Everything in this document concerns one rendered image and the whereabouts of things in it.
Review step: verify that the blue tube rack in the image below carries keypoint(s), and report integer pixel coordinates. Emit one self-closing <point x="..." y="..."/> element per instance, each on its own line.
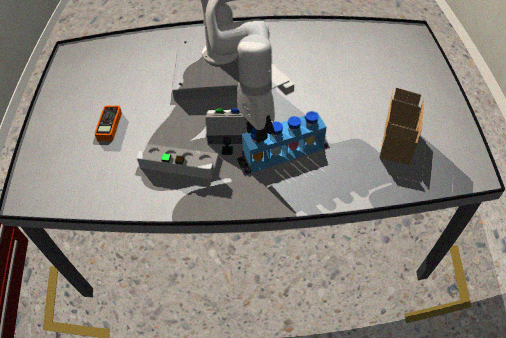
<point x="287" y="136"/>

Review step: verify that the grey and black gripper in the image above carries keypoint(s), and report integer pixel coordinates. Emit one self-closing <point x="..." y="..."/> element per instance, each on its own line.
<point x="258" y="112"/>

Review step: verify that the orange handheld multimeter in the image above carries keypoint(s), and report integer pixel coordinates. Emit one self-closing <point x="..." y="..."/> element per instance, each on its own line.
<point x="108" y="123"/>

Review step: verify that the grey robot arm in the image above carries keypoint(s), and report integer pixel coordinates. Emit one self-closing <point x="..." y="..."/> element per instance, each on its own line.
<point x="257" y="74"/>

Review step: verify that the black table edge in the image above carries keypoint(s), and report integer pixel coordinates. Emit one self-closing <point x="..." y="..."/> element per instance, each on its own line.
<point x="250" y="221"/>

